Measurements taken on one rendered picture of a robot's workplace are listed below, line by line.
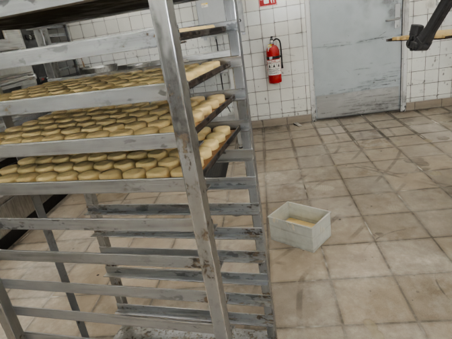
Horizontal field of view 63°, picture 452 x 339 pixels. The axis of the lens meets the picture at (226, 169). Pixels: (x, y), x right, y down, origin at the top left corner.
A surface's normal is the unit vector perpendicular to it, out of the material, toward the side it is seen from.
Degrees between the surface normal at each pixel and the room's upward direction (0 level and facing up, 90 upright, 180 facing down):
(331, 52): 90
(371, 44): 90
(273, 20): 90
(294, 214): 90
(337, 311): 0
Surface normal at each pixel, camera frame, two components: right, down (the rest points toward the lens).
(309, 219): -0.66, 0.36
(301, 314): -0.14, -0.92
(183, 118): -0.25, 0.38
